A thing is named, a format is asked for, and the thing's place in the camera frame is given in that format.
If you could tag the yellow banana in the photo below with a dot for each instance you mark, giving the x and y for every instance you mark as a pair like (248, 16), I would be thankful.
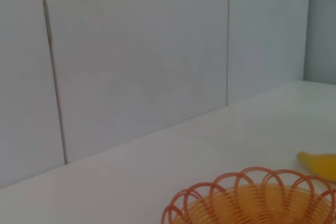
(320, 166)

